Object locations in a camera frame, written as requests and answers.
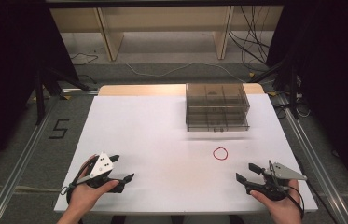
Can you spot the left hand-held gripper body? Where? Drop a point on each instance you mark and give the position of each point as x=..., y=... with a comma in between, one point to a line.
x=101, y=165

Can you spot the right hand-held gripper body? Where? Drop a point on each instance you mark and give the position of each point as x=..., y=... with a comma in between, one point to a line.
x=271, y=186

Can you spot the person's right hand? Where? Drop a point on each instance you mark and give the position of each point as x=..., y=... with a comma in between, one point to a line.
x=285, y=208

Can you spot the person's left hand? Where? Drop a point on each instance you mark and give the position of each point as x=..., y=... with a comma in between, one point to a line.
x=83, y=194

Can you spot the red rubber band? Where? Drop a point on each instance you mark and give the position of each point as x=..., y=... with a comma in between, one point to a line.
x=213, y=153

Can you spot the clear plastic drawer box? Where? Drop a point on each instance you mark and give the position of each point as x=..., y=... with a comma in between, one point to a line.
x=216, y=107

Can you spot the black stand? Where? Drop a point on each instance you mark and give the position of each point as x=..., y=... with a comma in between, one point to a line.
x=40, y=96
x=293, y=90

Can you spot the dark curtain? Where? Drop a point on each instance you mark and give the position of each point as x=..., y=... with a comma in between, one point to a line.
x=6, y=62
x=333, y=77

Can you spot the light wooden shelf unit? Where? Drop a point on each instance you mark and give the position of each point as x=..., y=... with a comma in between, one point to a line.
x=162, y=18

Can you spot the aluminium floor rail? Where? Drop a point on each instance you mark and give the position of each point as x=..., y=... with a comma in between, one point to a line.
x=317, y=165
x=16, y=168

